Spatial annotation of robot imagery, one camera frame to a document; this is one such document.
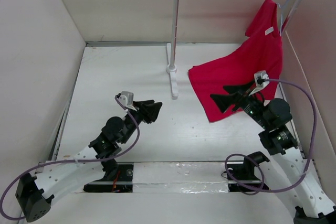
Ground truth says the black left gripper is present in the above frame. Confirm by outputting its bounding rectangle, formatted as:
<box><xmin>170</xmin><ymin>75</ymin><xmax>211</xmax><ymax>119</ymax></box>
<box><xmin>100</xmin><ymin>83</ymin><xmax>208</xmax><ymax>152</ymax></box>
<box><xmin>120</xmin><ymin>99</ymin><xmax>161</xmax><ymax>144</ymax></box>

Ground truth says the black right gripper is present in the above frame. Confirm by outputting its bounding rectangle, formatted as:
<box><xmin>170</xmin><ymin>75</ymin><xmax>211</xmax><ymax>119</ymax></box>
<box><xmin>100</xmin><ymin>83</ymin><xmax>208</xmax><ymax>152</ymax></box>
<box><xmin>209</xmin><ymin>79</ymin><xmax>271</xmax><ymax>129</ymax></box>

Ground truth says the red t shirt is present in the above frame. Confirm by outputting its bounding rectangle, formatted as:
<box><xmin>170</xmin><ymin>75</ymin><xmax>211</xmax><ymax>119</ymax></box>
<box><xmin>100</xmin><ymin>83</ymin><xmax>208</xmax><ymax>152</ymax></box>
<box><xmin>188</xmin><ymin>0</ymin><xmax>283</xmax><ymax>123</ymax></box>

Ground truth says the blue wire hanger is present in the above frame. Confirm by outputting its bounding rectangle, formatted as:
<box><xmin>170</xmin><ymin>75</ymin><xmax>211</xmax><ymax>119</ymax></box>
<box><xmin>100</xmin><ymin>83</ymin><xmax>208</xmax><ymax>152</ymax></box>
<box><xmin>277</xmin><ymin>0</ymin><xmax>292</xmax><ymax>37</ymax></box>

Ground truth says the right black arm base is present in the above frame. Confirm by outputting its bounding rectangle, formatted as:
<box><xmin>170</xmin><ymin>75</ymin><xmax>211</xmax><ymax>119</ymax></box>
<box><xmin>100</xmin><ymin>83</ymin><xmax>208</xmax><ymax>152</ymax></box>
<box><xmin>224</xmin><ymin>152</ymin><xmax>274</xmax><ymax>196</ymax></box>

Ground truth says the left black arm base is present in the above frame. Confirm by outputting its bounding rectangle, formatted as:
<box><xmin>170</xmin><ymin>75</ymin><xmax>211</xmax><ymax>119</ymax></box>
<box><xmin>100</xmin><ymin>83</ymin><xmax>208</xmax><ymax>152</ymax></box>
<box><xmin>83</xmin><ymin>163</ymin><xmax>134</xmax><ymax>193</ymax></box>

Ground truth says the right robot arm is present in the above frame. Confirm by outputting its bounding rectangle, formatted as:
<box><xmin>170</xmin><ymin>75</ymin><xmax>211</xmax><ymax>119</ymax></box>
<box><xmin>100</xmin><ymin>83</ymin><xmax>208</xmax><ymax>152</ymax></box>
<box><xmin>210</xmin><ymin>81</ymin><xmax>335</xmax><ymax>223</ymax></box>

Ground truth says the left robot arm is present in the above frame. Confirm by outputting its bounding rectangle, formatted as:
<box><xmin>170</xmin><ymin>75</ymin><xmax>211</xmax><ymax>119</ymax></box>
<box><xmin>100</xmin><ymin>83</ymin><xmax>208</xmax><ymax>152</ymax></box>
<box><xmin>15</xmin><ymin>91</ymin><xmax>163</xmax><ymax>223</ymax></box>

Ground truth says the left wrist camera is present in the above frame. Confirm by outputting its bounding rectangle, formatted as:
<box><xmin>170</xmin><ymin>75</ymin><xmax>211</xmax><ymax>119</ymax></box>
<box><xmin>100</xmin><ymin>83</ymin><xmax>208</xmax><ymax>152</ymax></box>
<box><xmin>117</xmin><ymin>91</ymin><xmax>134</xmax><ymax>109</ymax></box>

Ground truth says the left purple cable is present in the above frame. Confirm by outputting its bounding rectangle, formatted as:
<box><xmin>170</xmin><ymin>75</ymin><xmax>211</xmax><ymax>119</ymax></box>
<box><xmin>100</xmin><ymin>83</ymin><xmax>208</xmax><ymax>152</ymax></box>
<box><xmin>0</xmin><ymin>95</ymin><xmax>140</xmax><ymax>221</ymax></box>

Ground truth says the purple cable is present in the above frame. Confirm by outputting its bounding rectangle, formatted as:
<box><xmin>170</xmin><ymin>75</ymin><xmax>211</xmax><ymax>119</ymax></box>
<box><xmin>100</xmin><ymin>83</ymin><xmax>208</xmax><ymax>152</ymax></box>
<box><xmin>225</xmin><ymin>78</ymin><xmax>318</xmax><ymax>192</ymax></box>
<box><xmin>0</xmin><ymin>95</ymin><xmax>140</xmax><ymax>221</ymax></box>

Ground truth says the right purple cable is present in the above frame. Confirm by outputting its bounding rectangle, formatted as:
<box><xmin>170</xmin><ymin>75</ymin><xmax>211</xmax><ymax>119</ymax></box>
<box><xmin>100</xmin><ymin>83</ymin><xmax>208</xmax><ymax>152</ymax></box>
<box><xmin>225</xmin><ymin>78</ymin><xmax>318</xmax><ymax>192</ymax></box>

